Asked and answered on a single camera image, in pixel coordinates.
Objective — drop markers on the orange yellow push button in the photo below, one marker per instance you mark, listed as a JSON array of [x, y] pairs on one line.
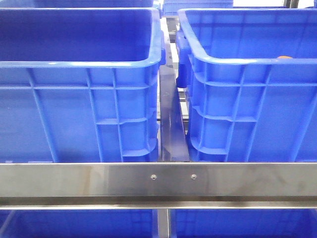
[[284, 57]]

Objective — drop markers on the steel centre divider bar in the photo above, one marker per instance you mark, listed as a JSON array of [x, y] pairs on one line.
[[172, 135]]

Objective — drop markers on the large blue crate left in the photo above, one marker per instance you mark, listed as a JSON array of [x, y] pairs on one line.
[[79, 84]]

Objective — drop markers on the large blue crate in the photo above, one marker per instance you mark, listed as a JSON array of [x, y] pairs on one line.
[[245, 105], [79, 84]]

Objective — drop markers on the large blue crate right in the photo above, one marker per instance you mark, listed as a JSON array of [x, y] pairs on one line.
[[245, 105]]

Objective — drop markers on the blue crate lower right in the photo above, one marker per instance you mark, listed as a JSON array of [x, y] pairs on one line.
[[244, 223]]

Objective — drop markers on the blue crate rear right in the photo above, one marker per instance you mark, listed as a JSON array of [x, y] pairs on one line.
[[171, 7]]

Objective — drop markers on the blue crate rear left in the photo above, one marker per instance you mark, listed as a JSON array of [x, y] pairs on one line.
[[97, 3]]

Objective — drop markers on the blue crate lower left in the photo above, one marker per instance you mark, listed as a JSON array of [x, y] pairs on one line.
[[79, 224]]

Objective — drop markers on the steel shelf front rail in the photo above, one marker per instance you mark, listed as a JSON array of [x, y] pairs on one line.
[[129, 186]]

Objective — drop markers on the steel lower vertical post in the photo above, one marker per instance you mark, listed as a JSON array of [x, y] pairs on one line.
[[164, 230]]

